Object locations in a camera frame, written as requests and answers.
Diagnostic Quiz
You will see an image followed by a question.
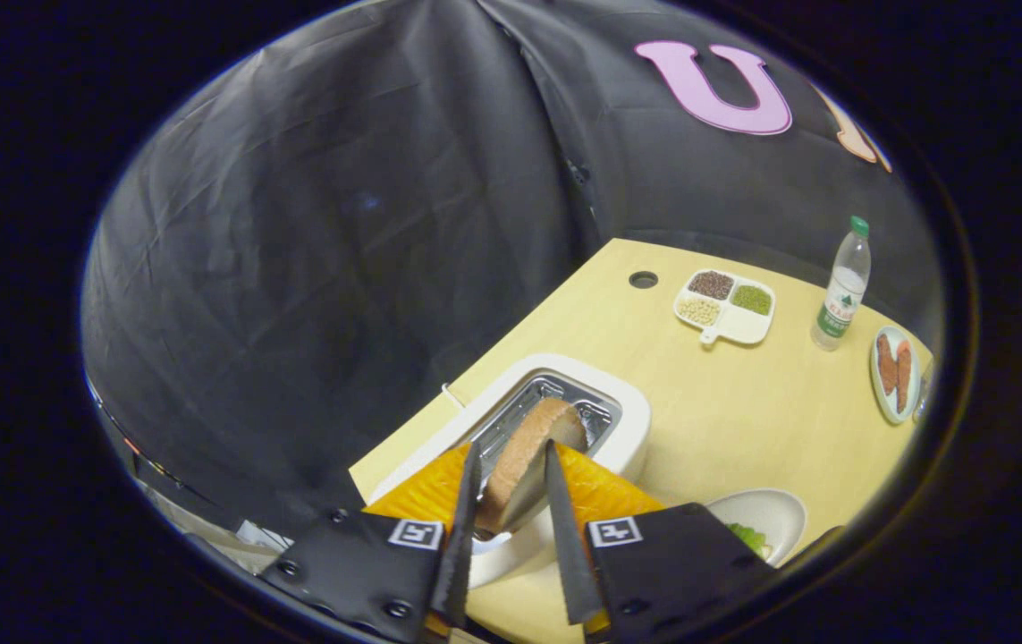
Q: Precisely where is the beige side panel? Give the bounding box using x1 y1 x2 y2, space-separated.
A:
131 465 297 573

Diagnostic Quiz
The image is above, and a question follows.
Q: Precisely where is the round white plate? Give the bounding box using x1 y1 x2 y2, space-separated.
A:
705 488 808 569

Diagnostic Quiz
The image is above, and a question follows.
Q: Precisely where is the green lettuce leaf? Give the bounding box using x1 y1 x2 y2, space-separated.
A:
725 522 772 561

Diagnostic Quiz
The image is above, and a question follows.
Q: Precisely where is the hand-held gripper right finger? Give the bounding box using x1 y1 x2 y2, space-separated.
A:
544 439 776 644

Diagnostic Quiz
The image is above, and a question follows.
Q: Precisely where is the light blue plate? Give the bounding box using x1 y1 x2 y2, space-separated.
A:
870 326 923 426

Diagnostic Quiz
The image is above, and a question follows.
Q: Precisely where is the clear plastic water bottle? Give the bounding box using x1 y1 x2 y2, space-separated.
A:
811 216 873 352

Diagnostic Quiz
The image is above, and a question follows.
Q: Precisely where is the toasted bread slice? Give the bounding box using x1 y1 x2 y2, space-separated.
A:
475 397 590 537

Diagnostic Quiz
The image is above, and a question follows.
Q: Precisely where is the white divided bean tray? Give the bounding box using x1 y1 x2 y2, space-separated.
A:
673 269 778 348

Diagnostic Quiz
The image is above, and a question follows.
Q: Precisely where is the black backdrop cloth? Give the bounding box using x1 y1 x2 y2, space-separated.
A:
81 0 942 542

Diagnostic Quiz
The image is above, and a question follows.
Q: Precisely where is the brown fried meat piece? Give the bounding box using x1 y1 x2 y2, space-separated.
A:
875 334 899 395
895 340 913 415

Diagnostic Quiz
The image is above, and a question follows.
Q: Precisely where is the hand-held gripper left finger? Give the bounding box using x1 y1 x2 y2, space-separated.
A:
260 440 484 644

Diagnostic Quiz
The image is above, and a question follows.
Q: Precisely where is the white toaster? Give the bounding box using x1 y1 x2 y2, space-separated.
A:
367 352 654 591

